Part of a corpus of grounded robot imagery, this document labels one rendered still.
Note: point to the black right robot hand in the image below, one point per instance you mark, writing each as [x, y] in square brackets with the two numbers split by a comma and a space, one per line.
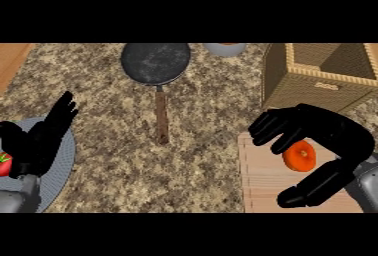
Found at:
[335, 133]

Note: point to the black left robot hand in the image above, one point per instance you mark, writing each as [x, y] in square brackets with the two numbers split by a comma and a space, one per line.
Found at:
[47, 133]

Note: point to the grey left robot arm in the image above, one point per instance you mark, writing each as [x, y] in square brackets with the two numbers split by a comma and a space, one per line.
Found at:
[17, 195]

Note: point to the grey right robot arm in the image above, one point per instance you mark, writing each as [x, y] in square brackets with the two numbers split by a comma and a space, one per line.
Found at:
[366, 188]

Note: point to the orange squash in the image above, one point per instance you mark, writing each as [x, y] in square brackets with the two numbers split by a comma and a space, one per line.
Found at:
[302, 157]

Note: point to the wicker basket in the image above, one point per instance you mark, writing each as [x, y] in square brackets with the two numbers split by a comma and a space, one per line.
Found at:
[315, 76]

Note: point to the pale wooden cutting board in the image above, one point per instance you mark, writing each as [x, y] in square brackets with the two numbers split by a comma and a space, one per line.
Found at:
[267, 180]

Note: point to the grey round plate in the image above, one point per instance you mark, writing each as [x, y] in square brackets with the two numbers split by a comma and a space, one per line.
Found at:
[57, 166]

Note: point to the grey cup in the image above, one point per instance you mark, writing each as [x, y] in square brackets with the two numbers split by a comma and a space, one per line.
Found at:
[225, 49]

